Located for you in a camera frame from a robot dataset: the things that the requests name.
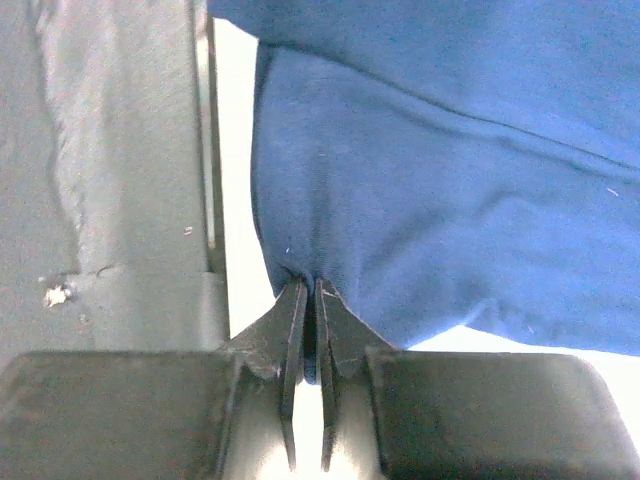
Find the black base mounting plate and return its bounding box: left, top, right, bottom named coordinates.
left=1, top=1, right=229, bottom=363

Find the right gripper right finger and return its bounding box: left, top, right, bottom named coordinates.
left=314, top=280, right=639, bottom=479

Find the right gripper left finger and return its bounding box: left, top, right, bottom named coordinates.
left=1, top=279, right=308, bottom=479

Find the navy blue t-shirt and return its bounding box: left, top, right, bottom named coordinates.
left=209, top=1, right=639, bottom=355

